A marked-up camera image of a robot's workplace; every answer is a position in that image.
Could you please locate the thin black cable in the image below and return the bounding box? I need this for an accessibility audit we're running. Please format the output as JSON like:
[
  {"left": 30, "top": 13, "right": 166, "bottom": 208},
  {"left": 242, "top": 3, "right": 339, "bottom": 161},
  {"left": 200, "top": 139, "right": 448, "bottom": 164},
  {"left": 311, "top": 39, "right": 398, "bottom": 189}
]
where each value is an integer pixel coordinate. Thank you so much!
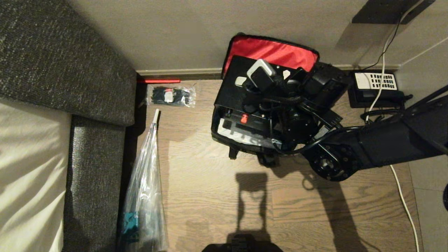
[{"left": 360, "top": 12, "right": 406, "bottom": 70}]

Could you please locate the grey fabric sofa frame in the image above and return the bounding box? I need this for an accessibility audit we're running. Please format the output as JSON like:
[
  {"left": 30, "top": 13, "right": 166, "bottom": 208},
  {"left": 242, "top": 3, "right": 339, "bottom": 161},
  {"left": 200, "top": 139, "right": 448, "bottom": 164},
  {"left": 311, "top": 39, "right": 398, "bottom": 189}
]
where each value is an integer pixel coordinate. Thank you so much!
[{"left": 62, "top": 115, "right": 127, "bottom": 252}]

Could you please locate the black bag with red lining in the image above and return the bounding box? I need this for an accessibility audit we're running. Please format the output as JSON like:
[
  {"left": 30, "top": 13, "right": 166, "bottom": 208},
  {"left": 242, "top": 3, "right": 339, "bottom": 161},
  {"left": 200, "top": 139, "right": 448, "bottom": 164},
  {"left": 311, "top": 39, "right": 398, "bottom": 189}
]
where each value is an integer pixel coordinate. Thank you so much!
[{"left": 211, "top": 52, "right": 285, "bottom": 168}]

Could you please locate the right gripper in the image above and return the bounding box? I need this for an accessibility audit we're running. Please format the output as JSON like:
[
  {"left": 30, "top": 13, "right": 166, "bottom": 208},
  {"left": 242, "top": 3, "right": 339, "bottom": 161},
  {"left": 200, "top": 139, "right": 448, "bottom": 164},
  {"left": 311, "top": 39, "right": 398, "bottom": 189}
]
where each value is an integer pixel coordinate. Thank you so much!
[{"left": 234, "top": 68, "right": 308, "bottom": 106}]

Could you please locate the black wall shelf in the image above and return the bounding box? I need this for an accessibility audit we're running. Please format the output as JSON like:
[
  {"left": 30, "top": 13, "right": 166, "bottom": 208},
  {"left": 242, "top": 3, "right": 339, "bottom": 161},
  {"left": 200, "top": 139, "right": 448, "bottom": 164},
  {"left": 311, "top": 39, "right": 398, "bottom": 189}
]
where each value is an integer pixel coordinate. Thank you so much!
[{"left": 351, "top": 0, "right": 436, "bottom": 25}]

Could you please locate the red lined bag lid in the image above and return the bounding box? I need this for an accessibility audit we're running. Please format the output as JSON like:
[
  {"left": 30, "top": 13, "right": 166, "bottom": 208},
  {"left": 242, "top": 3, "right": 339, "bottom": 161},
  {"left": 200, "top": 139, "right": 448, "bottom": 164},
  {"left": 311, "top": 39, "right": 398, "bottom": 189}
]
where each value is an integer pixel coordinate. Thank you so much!
[{"left": 222, "top": 33, "right": 320, "bottom": 79}]

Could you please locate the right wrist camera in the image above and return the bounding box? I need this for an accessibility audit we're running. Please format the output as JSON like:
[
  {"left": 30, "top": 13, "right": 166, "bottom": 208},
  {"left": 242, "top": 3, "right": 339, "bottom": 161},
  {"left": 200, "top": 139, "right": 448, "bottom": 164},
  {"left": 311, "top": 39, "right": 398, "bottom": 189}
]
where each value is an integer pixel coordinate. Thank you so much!
[{"left": 246, "top": 59, "right": 277, "bottom": 92}]

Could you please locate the white cable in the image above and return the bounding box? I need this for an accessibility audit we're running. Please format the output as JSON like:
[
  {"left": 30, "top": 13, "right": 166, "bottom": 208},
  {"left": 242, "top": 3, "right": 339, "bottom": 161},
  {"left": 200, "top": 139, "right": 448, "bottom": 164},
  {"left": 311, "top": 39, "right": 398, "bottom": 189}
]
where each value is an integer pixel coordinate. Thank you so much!
[{"left": 365, "top": 0, "right": 427, "bottom": 252}]

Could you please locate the red stick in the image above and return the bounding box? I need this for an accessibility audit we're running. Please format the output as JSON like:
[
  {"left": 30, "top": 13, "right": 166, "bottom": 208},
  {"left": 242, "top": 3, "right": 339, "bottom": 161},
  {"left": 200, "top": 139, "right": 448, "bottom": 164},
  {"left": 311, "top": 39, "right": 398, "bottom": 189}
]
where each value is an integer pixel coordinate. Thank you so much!
[{"left": 137, "top": 78, "right": 182, "bottom": 84}]

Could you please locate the white bed sheet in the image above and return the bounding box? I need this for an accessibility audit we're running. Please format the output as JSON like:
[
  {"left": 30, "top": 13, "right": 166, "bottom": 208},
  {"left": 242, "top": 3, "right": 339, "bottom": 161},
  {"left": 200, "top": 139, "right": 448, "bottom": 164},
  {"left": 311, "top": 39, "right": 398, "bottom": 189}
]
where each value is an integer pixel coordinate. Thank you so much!
[{"left": 0, "top": 98, "right": 72, "bottom": 252}]

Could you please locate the black device with white panel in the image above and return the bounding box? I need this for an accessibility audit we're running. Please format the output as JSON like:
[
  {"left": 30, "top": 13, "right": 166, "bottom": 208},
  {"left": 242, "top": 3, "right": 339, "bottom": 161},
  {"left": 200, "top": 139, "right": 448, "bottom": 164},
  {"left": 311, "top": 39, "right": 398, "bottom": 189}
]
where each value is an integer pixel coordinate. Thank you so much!
[{"left": 348, "top": 70, "right": 409, "bottom": 109}]

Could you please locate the black case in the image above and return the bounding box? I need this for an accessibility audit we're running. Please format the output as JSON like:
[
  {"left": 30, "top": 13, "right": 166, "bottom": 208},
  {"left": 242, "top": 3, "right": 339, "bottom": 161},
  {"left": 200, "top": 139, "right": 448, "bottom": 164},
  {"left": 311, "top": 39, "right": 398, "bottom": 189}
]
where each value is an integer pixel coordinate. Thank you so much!
[{"left": 214, "top": 55, "right": 280, "bottom": 110}]

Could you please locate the bag of black cable ties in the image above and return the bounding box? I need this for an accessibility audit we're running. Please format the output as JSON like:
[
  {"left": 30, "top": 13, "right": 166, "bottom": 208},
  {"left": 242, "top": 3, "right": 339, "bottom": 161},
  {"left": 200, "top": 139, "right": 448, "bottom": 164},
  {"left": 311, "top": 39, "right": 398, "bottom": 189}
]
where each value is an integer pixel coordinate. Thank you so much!
[{"left": 146, "top": 84, "right": 197, "bottom": 109}]

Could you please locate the long clear plastic bag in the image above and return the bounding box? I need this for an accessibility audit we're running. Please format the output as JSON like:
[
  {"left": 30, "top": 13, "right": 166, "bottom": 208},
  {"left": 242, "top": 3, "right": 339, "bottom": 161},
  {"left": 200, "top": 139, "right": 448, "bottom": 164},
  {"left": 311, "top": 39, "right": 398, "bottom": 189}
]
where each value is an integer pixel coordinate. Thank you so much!
[{"left": 117, "top": 108, "right": 170, "bottom": 252}]

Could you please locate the white plastic sheet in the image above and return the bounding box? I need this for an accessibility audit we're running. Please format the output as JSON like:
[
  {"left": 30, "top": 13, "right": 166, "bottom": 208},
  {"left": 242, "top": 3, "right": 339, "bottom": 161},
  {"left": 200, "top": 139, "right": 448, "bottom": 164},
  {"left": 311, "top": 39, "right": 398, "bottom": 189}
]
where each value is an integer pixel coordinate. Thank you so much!
[{"left": 217, "top": 118, "right": 282, "bottom": 149}]

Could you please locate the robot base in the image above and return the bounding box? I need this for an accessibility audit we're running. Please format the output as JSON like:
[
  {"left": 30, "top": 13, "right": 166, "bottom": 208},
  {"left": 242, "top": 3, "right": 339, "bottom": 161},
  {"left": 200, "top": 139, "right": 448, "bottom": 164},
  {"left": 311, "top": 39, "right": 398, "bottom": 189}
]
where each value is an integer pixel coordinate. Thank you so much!
[{"left": 201, "top": 233, "right": 284, "bottom": 252}]

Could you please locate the grey fabric cushion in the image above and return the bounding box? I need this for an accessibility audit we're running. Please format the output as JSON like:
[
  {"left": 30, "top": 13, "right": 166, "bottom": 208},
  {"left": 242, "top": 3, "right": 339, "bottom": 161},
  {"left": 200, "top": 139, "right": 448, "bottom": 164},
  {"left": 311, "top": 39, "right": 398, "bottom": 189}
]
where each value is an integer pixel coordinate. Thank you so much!
[{"left": 0, "top": 0, "right": 138, "bottom": 127}]

